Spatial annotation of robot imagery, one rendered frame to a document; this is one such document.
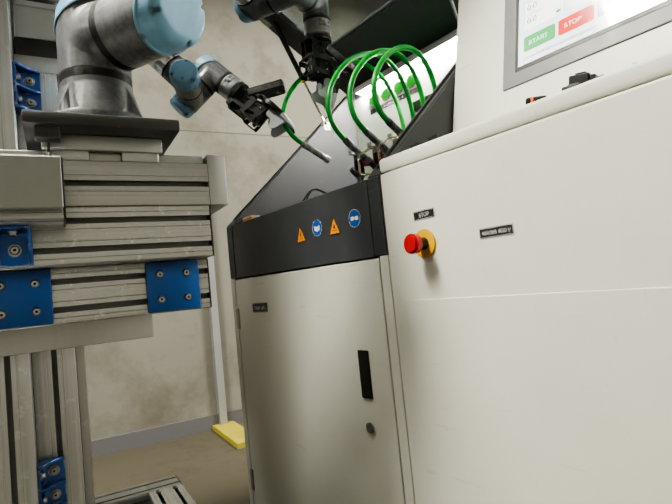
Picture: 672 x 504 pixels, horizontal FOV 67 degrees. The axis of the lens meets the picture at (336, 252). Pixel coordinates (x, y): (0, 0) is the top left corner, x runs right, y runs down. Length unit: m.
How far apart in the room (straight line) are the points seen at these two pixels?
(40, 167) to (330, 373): 0.73
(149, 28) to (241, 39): 2.64
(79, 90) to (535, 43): 0.85
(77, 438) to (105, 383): 1.82
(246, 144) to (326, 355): 2.23
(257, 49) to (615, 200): 2.99
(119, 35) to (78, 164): 0.21
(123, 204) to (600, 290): 0.72
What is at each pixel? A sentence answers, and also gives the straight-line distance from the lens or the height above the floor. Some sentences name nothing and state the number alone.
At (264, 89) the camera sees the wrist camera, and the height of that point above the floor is 1.33.
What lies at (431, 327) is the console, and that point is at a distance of 0.93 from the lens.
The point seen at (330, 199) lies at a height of 0.93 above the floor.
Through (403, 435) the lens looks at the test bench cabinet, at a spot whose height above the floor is 0.44.
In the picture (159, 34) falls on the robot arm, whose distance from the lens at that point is 0.89.
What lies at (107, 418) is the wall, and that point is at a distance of 2.99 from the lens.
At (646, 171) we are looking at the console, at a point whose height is 0.84.
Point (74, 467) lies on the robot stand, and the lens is 1.16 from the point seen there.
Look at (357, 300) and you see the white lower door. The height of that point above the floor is 0.70.
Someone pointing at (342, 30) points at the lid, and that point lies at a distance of 1.83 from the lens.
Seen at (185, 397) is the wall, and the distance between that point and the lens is 3.03.
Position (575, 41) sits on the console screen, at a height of 1.15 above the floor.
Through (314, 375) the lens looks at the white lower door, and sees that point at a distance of 1.24.
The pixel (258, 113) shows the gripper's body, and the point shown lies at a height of 1.25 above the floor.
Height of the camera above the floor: 0.74
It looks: 4 degrees up
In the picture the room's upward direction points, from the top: 6 degrees counter-clockwise
